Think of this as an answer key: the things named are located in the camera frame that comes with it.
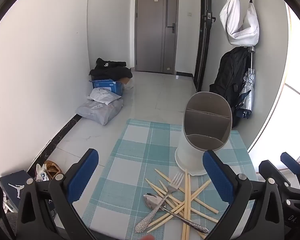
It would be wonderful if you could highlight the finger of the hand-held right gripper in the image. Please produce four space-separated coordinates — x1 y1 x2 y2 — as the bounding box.
280 152 300 178
258 159 292 189

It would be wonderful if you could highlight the grey door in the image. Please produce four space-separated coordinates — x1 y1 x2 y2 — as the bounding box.
135 0 179 75

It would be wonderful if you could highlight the grey parcel bag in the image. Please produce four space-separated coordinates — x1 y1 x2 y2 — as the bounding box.
76 97 124 126

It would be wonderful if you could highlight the silver spoon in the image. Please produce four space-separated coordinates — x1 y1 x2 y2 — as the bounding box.
143 193 210 234

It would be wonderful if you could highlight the black clothes heap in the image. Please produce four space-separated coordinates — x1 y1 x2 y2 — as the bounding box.
89 57 133 82

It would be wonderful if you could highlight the white shoulder bag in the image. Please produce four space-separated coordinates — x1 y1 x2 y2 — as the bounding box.
219 0 260 47

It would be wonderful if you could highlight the black door frame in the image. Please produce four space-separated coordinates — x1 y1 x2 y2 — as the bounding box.
193 0 217 93

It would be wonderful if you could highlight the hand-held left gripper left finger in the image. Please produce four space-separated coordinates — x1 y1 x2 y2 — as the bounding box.
16 148 100 240

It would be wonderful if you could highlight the grey white utensil holder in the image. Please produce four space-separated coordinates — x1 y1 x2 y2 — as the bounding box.
175 91 233 176

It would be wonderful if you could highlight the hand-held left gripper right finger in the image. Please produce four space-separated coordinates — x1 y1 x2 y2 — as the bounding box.
202 150 292 240

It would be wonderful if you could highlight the pile of wooden chopsticks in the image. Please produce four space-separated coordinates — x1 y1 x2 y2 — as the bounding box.
144 169 219 240

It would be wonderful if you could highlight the silver folding umbrella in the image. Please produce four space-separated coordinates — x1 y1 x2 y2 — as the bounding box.
236 46 256 119

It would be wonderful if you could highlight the brown slipper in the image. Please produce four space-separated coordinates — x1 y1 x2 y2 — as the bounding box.
43 160 65 178

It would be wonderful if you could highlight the dark blue shoe box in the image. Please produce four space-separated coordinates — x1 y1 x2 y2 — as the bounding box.
0 170 53 210

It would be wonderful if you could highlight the teal checked tablecloth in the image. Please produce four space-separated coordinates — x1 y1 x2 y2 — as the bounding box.
81 119 259 240

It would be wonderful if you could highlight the black backpack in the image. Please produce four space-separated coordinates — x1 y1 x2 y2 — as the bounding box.
209 47 252 128

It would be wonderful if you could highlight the white parcel bag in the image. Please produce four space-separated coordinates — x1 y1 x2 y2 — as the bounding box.
87 87 121 105

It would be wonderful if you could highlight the blue cardboard box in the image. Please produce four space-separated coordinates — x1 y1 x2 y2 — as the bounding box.
89 79 124 97

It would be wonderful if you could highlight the silver fork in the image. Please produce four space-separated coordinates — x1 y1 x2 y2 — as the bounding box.
134 171 185 233

